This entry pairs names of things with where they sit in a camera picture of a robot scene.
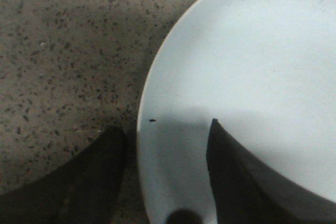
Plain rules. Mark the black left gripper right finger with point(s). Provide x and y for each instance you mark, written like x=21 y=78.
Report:
x=246 y=190

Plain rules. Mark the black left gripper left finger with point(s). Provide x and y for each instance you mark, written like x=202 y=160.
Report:
x=84 y=190

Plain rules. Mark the white round plate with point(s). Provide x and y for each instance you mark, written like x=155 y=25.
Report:
x=265 y=69

